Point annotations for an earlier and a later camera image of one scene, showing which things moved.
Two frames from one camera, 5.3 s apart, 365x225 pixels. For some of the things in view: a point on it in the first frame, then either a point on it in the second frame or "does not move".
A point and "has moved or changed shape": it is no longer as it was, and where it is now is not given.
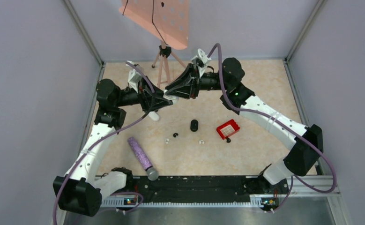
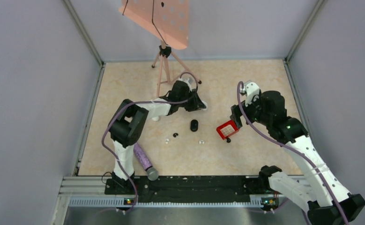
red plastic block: [227, 129] does not move
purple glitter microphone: [152, 173] does not move
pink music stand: [167, 20] does not move
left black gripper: [145, 93] → [196, 104]
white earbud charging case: [171, 97] has moved or changed shape
